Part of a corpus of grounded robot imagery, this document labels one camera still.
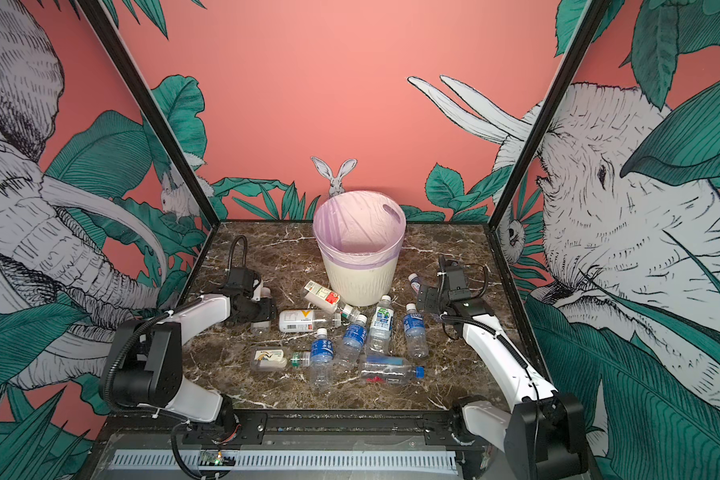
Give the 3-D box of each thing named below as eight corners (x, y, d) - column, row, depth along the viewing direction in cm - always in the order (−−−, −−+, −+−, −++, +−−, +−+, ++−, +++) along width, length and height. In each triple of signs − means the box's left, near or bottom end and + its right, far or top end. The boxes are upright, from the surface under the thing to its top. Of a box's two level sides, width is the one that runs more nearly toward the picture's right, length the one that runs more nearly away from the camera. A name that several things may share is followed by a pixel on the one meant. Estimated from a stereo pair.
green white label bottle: (366, 355, 88) (366, 347, 83) (375, 300, 100) (376, 290, 95) (389, 358, 88) (390, 350, 83) (395, 303, 100) (396, 293, 95)
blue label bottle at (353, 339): (335, 367, 86) (333, 361, 81) (353, 319, 96) (352, 311, 91) (354, 374, 85) (353, 367, 80) (370, 324, 95) (370, 316, 90)
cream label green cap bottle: (255, 370, 85) (248, 363, 80) (258, 355, 88) (252, 347, 83) (310, 370, 85) (306, 363, 81) (312, 355, 88) (309, 347, 83)
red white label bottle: (304, 300, 100) (301, 289, 95) (311, 291, 102) (308, 280, 97) (355, 325, 94) (354, 315, 89) (361, 314, 97) (361, 304, 92)
